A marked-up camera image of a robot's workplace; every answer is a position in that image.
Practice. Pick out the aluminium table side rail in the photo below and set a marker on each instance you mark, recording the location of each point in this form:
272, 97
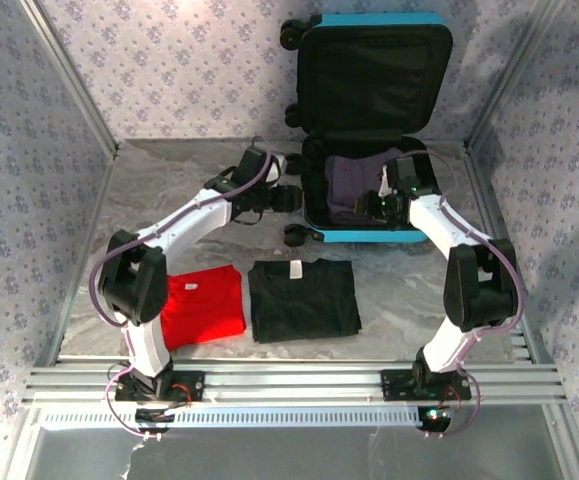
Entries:
70, 300
484, 200

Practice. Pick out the blue hard-shell suitcase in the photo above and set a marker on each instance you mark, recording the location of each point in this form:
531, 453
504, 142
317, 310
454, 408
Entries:
369, 75

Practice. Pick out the aluminium frame post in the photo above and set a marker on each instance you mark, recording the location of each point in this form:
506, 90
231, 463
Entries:
70, 75
515, 75

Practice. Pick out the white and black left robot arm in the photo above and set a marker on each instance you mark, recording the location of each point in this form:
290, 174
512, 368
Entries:
194, 220

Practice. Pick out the red t-shirt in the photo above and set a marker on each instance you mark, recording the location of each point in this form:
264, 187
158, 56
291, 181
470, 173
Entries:
204, 310

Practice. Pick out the black t-shirt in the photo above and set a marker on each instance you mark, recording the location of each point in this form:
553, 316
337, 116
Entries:
304, 305

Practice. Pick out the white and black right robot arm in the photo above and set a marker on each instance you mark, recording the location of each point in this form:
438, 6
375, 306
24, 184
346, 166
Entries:
434, 220

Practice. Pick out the purple garment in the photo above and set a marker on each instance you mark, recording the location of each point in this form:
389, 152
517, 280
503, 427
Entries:
349, 185

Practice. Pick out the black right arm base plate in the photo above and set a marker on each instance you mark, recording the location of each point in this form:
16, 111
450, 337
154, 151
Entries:
394, 385

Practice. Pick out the black controller board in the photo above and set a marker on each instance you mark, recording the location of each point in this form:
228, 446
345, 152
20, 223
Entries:
436, 422

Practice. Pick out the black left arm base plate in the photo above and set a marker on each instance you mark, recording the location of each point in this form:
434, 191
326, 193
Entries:
189, 386

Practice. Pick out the aluminium mounting rail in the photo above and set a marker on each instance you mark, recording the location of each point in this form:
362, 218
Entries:
294, 382

